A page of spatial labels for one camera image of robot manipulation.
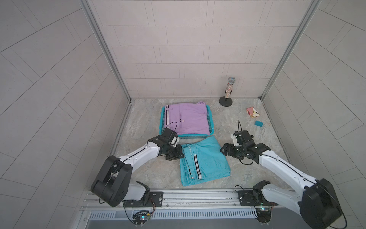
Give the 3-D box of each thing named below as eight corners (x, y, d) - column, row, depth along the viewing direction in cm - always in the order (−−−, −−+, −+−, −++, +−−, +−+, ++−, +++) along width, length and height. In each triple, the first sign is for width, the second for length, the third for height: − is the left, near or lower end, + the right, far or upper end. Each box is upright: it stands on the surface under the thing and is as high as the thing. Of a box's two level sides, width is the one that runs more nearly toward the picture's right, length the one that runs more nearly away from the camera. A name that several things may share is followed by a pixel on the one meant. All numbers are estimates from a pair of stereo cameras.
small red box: (252, 118, 106) (253, 116, 105) (245, 110, 112) (246, 108, 110) (258, 116, 108) (260, 114, 106) (251, 108, 113) (252, 106, 111)
